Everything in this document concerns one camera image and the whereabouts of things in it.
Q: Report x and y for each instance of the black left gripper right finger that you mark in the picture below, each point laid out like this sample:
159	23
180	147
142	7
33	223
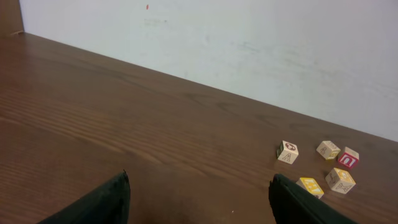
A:
292	204

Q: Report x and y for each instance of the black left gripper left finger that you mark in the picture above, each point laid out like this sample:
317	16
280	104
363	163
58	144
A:
108	203

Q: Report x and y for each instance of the yellow block left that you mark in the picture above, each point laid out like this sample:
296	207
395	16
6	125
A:
311	186

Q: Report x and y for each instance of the white block with dark circle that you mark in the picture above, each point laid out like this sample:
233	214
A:
287	152

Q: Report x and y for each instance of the yellow block centre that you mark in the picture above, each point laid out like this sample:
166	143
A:
340	181

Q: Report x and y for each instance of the yellow edged block far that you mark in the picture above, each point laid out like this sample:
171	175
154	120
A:
328	150

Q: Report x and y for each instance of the red edged letter block far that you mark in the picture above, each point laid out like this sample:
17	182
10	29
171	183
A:
348	157

